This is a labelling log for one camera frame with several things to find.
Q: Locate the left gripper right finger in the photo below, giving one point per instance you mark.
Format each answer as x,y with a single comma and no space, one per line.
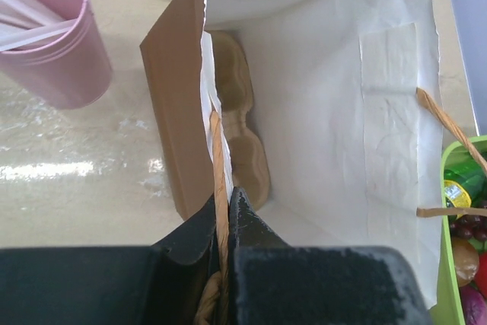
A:
272,282

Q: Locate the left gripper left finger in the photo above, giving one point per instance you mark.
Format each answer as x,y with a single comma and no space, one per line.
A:
160,283

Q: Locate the brown pulp cup carrier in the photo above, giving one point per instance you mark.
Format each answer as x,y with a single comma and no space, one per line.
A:
243,123

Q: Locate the brown paper bag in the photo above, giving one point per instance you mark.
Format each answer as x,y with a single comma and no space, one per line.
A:
328,88

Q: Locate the green plastic basket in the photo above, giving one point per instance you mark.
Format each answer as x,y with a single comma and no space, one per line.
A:
452,264

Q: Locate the purple toy grapes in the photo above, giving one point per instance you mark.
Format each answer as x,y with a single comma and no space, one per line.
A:
469,227

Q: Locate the purple toy onion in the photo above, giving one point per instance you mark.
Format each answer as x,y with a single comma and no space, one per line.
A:
473,305

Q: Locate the red toy tomato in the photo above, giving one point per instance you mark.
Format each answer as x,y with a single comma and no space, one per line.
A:
481,276

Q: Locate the pink plastic tumbler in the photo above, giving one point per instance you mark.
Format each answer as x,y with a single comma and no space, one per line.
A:
62,58

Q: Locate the white wrapped straws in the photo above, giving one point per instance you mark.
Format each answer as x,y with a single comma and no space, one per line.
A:
29,24

